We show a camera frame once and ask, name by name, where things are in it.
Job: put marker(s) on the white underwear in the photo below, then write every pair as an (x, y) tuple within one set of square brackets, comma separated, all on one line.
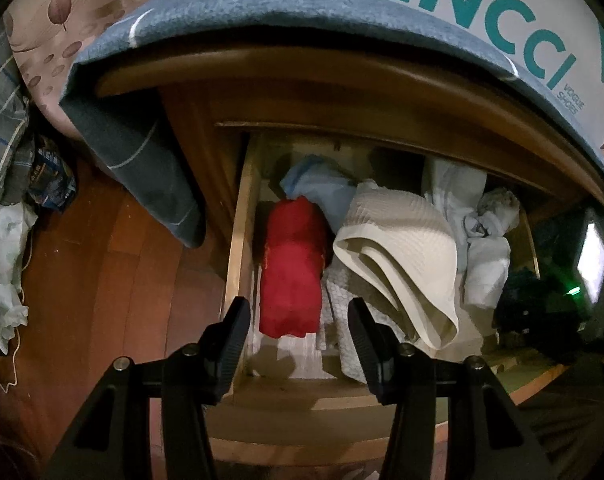
[(482, 270)]

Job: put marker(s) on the blue packet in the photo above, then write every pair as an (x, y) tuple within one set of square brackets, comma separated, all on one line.
[(52, 185)]

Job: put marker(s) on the light blue underwear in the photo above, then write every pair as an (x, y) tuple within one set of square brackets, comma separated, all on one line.
[(322, 185)]

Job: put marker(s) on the white plastic bag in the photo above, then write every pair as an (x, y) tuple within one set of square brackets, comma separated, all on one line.
[(2, 260)]

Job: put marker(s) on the cream waffle underwear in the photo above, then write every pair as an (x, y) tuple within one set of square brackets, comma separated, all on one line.
[(397, 240)]

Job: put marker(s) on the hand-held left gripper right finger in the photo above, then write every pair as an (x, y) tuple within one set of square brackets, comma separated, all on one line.
[(367, 350)]

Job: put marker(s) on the white drawer liner paper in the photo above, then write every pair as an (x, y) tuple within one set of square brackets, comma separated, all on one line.
[(282, 355)]

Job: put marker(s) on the olive ribbed cloth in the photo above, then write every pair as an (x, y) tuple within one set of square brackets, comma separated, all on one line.
[(572, 435)]

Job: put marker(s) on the blue cloth cover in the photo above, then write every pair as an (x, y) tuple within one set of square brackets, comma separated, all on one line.
[(207, 15)]

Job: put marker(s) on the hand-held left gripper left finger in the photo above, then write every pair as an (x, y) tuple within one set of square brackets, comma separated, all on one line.
[(232, 340)]

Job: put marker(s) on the white honeycomb patterned cloth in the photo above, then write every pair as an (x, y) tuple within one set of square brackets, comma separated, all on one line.
[(339, 305)]

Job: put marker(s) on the wooden drawer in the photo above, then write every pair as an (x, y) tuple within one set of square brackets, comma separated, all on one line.
[(292, 410)]

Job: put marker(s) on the dark green cloth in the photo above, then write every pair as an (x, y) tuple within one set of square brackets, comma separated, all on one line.
[(519, 300)]

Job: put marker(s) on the wooden nightstand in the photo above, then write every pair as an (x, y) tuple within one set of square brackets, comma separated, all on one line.
[(332, 90)]

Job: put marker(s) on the red underwear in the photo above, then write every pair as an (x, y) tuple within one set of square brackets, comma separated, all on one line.
[(292, 270)]

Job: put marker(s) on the grey white cloth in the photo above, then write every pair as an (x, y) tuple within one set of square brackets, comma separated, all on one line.
[(499, 210)]

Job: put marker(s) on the grey plaid cloth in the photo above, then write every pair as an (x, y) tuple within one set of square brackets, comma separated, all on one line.
[(2, 110)]

